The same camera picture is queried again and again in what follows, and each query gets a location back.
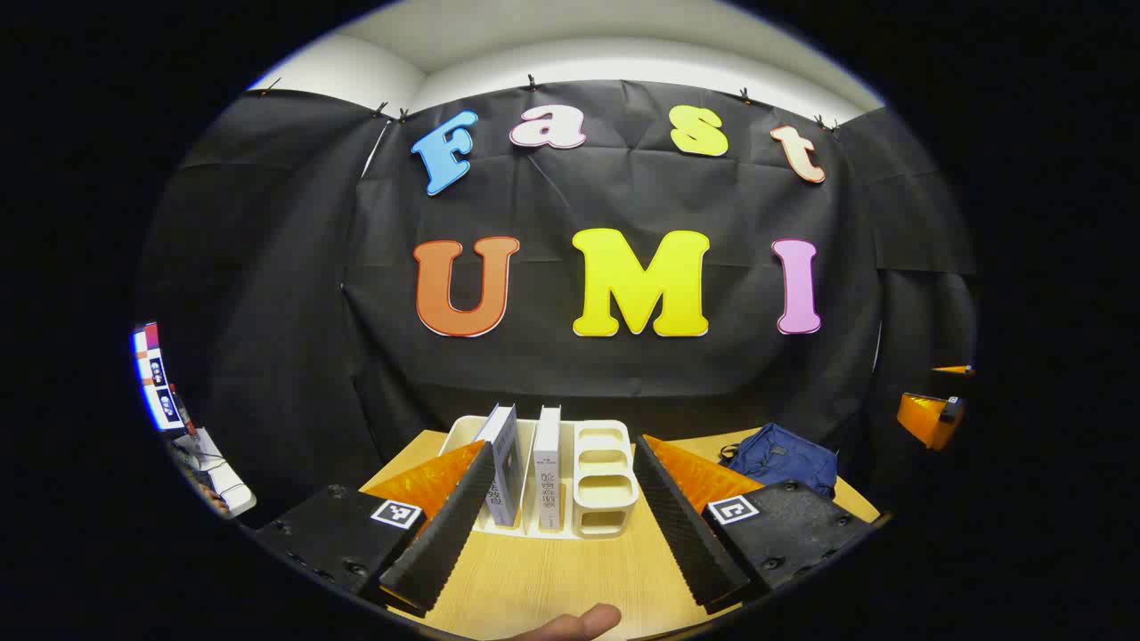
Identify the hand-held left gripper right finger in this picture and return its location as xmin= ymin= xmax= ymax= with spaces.
xmin=631 ymin=434 xmax=880 ymax=615

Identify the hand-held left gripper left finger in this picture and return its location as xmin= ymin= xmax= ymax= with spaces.
xmin=252 ymin=439 xmax=497 ymax=617

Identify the grey cover book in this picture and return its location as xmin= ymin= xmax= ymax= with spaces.
xmin=475 ymin=403 xmax=526 ymax=528

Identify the white bookshelf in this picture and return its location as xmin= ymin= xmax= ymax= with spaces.
xmin=438 ymin=414 xmax=642 ymax=541

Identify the white cover book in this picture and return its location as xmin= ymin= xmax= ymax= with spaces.
xmin=532 ymin=405 xmax=564 ymax=533

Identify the blue schoolbag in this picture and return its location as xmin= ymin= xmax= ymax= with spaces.
xmin=720 ymin=422 xmax=840 ymax=499

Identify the white side desk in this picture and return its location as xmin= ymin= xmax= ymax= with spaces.
xmin=167 ymin=427 xmax=257 ymax=520

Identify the black backdrop cloth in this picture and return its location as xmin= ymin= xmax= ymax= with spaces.
xmin=134 ymin=78 xmax=981 ymax=531

